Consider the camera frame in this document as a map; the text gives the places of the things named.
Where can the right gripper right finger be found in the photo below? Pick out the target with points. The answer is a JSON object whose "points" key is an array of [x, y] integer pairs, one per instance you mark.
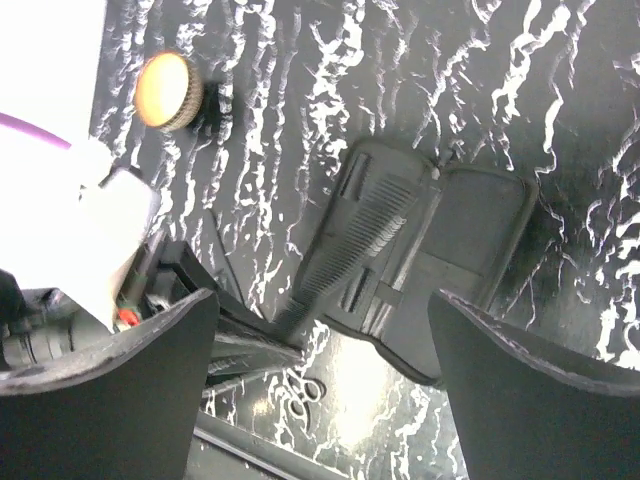
{"points": [[527, 408]]}

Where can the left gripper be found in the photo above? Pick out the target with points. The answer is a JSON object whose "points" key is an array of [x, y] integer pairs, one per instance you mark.
{"points": [[40, 325]]}

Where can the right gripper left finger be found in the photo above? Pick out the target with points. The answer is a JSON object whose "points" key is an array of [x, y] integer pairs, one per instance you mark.
{"points": [[123, 408]]}

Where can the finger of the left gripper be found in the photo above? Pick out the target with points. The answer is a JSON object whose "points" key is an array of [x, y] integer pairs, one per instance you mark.
{"points": [[242, 345]]}

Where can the black hair comb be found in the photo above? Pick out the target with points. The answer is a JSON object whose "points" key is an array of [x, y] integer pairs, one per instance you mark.
{"points": [[353, 227]]}

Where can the black zip tool case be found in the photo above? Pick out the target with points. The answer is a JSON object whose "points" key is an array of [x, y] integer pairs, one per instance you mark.
{"points": [[459, 235]]}

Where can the silver scissors near centre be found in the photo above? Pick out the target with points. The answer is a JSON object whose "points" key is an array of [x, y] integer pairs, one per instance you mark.
{"points": [[302, 393]]}

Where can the bronze bowl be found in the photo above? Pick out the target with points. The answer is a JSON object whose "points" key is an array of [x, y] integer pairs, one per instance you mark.
{"points": [[169, 92]]}

